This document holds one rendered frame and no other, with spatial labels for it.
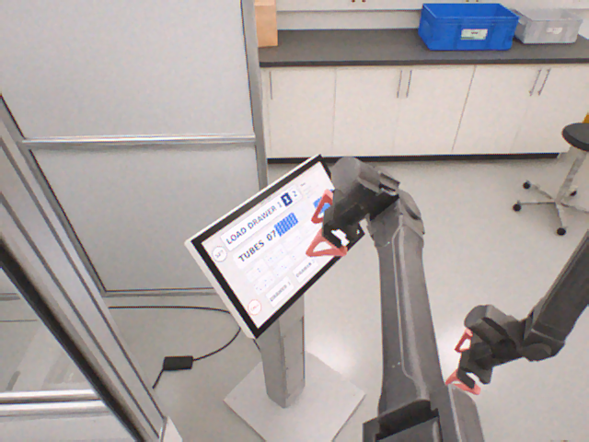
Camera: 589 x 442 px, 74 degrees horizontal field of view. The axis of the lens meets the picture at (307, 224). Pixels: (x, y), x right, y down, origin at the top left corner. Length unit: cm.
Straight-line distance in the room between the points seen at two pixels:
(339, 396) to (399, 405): 162
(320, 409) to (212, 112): 139
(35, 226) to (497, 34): 318
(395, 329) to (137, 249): 193
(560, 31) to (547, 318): 311
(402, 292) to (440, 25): 283
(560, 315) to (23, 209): 81
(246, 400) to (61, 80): 155
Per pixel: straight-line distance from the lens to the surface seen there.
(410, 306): 49
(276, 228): 112
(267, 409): 200
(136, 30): 165
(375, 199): 66
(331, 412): 200
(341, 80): 305
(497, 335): 89
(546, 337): 85
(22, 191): 54
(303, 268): 116
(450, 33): 326
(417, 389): 41
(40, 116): 196
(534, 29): 365
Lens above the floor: 187
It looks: 42 degrees down
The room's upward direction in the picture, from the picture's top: straight up
